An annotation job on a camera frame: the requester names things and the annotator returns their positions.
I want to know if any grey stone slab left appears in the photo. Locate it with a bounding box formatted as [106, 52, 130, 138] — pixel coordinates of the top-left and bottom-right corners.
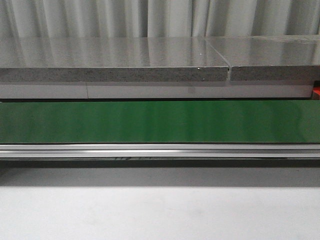
[0, 37, 228, 83]

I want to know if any green conveyor belt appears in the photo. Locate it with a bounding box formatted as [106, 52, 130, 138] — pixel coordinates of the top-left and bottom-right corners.
[0, 100, 320, 144]

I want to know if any red object at right edge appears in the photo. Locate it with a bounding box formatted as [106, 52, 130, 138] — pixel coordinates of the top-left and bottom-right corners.
[312, 86, 320, 100]

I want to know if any aluminium conveyor side rail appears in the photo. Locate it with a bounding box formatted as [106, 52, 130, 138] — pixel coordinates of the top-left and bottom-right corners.
[0, 143, 320, 159]

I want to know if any grey stone slab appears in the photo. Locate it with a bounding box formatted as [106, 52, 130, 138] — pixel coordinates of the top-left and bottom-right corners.
[205, 35, 320, 84]
[0, 37, 228, 83]

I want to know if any grey stone slab right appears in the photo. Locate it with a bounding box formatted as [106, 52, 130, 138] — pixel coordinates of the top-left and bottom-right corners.
[205, 35, 320, 84]

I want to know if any grey curtain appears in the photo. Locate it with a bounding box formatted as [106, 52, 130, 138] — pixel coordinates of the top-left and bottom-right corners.
[0, 0, 320, 38]

